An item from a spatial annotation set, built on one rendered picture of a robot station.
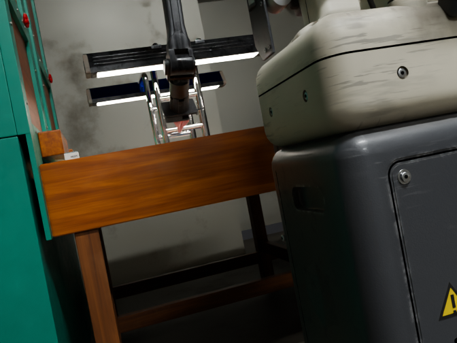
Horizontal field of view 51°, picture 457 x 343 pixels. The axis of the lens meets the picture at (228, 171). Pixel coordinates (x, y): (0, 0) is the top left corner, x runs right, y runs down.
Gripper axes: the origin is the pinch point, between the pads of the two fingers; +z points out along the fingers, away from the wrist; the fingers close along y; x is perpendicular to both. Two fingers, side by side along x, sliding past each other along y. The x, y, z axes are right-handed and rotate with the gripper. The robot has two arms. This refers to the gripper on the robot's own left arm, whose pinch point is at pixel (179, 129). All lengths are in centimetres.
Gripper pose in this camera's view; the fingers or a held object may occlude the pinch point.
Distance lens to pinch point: 154.1
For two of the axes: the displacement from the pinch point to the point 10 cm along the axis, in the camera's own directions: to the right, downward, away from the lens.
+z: -0.8, 6.7, 7.4
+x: 3.0, 7.2, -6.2
